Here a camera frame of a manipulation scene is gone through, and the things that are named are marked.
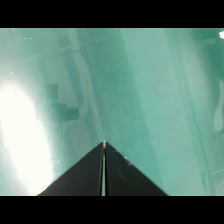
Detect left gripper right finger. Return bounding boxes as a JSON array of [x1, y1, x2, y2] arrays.
[[104, 141, 168, 197]]

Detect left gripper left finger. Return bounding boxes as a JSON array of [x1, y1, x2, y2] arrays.
[[37, 141, 105, 197]]

